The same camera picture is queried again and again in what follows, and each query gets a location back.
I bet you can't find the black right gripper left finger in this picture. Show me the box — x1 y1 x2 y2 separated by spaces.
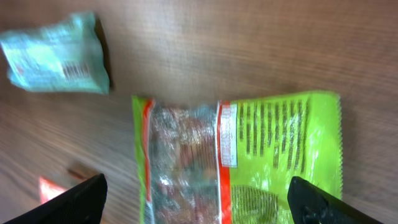
5 174 108 224

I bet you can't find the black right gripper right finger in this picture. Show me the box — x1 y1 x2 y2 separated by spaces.
287 176 381 224

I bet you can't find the red small box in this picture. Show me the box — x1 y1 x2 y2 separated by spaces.
39 176 67 204

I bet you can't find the green gummy candy bag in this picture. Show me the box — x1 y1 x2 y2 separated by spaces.
132 91 343 223

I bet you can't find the teal tissue pack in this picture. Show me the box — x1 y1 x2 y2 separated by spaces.
1 11 110 95

